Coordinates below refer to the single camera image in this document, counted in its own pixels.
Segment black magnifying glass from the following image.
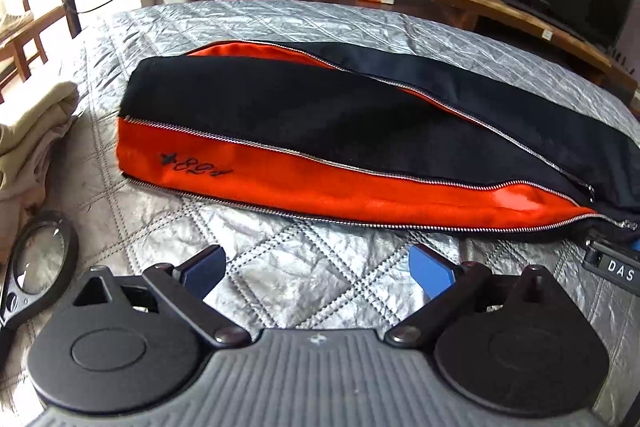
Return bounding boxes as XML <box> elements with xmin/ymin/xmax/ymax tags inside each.
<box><xmin>0</xmin><ymin>209</ymin><xmax>80</xmax><ymax>348</ymax></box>

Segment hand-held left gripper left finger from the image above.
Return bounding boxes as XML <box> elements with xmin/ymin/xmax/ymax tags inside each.
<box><xmin>72</xmin><ymin>244</ymin><xmax>251</xmax><ymax>350</ymax></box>

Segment wooden chair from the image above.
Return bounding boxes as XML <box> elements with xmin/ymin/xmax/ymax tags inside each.
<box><xmin>0</xmin><ymin>0</ymin><xmax>83</xmax><ymax>102</ymax></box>

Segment wooden television stand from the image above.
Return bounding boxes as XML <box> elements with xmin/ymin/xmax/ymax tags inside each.
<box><xmin>280</xmin><ymin>0</ymin><xmax>640</xmax><ymax>112</ymax></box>

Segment beige folded clothes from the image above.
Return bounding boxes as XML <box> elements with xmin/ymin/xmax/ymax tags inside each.
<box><xmin>0</xmin><ymin>79</ymin><xmax>81</xmax><ymax>208</ymax></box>

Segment silver quilted blanket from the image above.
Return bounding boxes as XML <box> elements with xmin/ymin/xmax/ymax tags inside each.
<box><xmin>0</xmin><ymin>0</ymin><xmax>640</xmax><ymax>427</ymax></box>

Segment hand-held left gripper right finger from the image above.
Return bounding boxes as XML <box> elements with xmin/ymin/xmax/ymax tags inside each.
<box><xmin>385</xmin><ymin>243</ymin><xmax>566</xmax><ymax>350</ymax></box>

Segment black orange zippered garment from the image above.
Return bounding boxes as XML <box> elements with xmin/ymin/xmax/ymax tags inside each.
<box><xmin>114</xmin><ymin>39</ymin><xmax>640</xmax><ymax>240</ymax></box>

